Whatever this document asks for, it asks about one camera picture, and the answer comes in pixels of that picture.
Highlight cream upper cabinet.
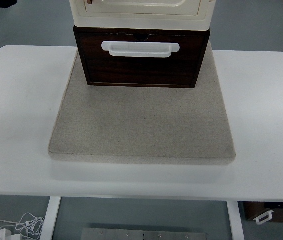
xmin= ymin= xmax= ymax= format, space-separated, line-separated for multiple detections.
xmin=69 ymin=0 xmax=216 ymax=31

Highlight spare dark wooden drawer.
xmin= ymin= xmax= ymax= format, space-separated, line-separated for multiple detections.
xmin=243 ymin=202 xmax=283 ymax=225

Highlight beige fabric mat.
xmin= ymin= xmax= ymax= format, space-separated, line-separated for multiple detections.
xmin=48 ymin=45 xmax=236 ymax=165

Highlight white left table leg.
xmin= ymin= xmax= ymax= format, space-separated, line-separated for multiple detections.
xmin=40 ymin=196 xmax=62 ymax=240

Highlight white table leg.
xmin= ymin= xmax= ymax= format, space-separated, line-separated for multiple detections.
xmin=40 ymin=196 xmax=62 ymax=240
xmin=226 ymin=201 xmax=245 ymax=240

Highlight white right table leg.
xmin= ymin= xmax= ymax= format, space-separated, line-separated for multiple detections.
xmin=226 ymin=201 xmax=245 ymax=240

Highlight white power adapter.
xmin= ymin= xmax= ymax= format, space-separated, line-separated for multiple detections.
xmin=0 ymin=228 xmax=22 ymax=240

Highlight white cable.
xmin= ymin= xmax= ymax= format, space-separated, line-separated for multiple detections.
xmin=0 ymin=212 xmax=46 ymax=240

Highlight white spare drawer handle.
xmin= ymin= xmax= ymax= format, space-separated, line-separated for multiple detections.
xmin=253 ymin=210 xmax=274 ymax=226

